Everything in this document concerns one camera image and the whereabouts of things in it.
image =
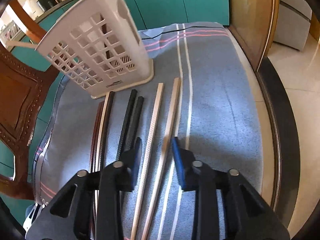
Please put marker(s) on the beige chopstick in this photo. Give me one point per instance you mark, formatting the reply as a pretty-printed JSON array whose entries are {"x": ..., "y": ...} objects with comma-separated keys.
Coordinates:
[
  {"x": 155, "y": 115},
  {"x": 172, "y": 110}
]

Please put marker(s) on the grey refrigerator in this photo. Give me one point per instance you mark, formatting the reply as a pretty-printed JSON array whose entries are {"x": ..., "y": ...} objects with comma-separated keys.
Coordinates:
[{"x": 292, "y": 17}]

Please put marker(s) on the brown wooden chair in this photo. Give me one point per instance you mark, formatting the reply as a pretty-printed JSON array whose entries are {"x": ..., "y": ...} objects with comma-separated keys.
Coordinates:
[{"x": 17, "y": 100}]

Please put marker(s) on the dark red chopstick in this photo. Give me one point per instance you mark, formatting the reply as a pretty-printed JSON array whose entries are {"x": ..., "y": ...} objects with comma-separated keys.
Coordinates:
[{"x": 98, "y": 120}]

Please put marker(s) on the wooden door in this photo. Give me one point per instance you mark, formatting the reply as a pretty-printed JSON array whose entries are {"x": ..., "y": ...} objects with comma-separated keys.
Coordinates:
[{"x": 250, "y": 17}]

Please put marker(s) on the blue striped cloth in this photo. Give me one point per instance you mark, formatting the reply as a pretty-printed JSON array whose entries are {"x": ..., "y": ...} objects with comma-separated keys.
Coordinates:
[{"x": 217, "y": 92}]

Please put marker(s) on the black kitchen appliance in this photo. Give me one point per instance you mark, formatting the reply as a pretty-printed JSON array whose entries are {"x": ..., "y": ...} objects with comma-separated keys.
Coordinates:
[{"x": 47, "y": 1}]

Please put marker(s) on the black chopstick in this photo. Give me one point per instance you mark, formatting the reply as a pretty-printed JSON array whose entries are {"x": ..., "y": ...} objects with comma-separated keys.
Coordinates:
[
  {"x": 130, "y": 110},
  {"x": 138, "y": 107}
]

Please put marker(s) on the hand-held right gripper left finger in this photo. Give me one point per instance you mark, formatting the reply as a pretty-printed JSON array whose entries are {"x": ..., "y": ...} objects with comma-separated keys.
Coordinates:
[{"x": 136, "y": 160}]

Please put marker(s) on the white patterned chopstick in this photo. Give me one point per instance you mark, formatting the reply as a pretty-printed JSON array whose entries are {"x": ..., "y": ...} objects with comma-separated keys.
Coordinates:
[{"x": 103, "y": 125}]

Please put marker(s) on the dark brown chopstick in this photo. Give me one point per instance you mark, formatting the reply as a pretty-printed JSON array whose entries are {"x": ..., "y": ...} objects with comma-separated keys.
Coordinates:
[{"x": 109, "y": 110}]

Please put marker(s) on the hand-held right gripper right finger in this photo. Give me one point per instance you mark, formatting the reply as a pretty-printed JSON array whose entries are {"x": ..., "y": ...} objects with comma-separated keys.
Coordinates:
[{"x": 178, "y": 165}]

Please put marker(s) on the white plastic utensil basket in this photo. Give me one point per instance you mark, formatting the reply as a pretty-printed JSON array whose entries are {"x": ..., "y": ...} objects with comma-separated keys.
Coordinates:
[{"x": 82, "y": 12}]

